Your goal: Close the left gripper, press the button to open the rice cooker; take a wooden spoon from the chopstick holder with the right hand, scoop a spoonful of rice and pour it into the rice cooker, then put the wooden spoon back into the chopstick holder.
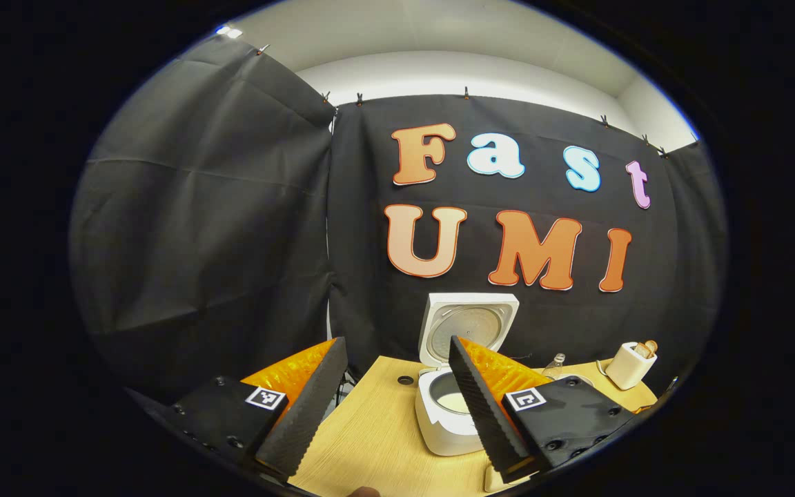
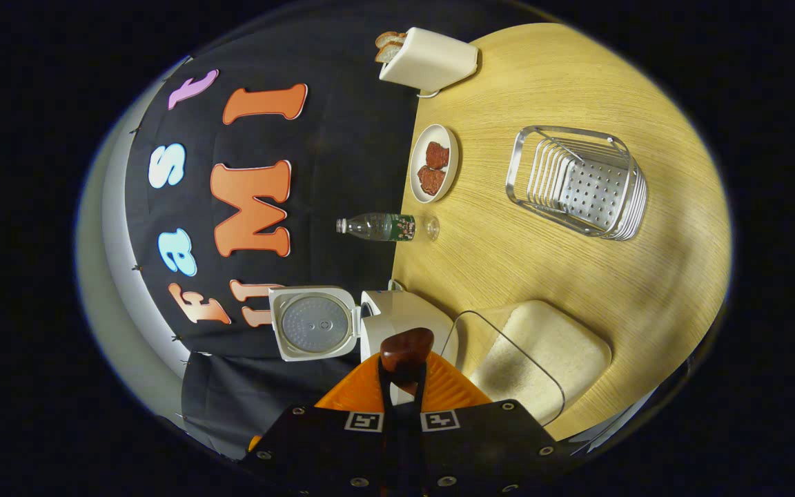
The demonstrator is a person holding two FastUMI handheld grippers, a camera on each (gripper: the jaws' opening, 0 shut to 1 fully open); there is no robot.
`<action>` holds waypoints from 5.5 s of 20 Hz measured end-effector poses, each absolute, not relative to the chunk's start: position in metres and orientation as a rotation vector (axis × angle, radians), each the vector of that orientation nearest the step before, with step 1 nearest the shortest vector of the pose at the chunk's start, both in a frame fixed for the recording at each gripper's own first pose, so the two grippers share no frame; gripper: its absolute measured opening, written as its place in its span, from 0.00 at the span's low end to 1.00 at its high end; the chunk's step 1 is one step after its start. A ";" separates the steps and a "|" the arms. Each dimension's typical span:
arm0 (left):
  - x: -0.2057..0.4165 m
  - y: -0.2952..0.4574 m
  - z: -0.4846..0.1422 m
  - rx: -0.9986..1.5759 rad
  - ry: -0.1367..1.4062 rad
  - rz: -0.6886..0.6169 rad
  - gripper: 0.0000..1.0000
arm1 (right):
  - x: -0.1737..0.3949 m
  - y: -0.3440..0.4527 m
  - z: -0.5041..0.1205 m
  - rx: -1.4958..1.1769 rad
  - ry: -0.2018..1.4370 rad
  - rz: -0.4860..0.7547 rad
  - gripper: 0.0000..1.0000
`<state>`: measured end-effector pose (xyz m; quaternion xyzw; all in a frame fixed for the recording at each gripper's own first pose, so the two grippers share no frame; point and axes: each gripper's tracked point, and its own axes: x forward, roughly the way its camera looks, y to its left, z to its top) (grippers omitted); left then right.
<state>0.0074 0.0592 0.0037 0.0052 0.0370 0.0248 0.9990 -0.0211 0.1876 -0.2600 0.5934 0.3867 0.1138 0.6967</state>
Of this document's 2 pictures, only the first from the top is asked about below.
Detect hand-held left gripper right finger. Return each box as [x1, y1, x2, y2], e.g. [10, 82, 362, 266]
[449, 335, 636, 484]

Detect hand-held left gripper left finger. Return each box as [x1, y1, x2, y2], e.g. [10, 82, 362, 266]
[163, 337, 350, 482]

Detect white rice cooker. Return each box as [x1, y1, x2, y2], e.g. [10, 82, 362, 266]
[415, 292, 520, 456]

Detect black backdrop cloth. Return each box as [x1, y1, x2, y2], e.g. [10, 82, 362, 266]
[70, 35, 728, 408]

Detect cream toaster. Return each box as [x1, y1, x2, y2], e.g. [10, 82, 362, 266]
[605, 342, 658, 391]

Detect black tripod stand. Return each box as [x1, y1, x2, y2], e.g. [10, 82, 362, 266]
[334, 371, 357, 409]

